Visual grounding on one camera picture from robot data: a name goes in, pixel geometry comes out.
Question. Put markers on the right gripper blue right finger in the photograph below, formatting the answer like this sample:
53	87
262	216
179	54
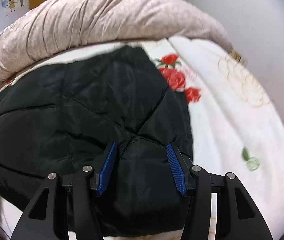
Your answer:
180	165

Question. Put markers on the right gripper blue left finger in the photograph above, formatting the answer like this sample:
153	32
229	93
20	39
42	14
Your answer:
102	168

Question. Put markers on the black hooded puffer jacket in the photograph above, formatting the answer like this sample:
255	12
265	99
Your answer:
59	117

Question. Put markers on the white rose-print bed blanket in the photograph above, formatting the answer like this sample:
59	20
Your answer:
235	126

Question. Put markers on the pink leaf-pattern duvet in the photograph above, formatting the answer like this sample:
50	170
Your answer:
58	25

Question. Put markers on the wall power outlet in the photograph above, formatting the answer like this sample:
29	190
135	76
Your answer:
238	57

